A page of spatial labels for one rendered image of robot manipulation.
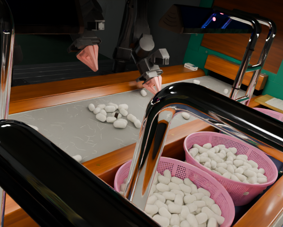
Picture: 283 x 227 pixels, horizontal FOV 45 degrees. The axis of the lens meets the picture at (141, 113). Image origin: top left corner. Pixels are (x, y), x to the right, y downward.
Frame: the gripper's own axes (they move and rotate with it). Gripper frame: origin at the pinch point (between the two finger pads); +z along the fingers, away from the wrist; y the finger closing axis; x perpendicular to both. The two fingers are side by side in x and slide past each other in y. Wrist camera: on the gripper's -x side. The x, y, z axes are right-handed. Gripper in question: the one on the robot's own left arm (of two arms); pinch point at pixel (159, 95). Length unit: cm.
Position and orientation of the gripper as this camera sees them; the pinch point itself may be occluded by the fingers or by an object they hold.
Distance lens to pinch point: 128.8
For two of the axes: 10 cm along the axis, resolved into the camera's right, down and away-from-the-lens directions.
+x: -6.5, 4.0, 6.4
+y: 6.3, -1.8, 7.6
